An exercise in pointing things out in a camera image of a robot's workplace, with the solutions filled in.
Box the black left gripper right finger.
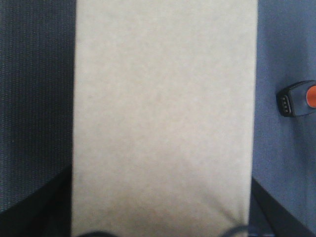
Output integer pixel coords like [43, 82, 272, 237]
[251, 178, 315, 237]

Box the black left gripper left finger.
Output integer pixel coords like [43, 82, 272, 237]
[0, 165, 72, 237]

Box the small cardboard package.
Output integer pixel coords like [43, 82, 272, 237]
[72, 0, 258, 237]

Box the orange black barcode scanner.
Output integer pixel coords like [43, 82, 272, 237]
[276, 80, 316, 117]

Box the dark grey conveyor belt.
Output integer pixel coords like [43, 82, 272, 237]
[0, 0, 316, 237]

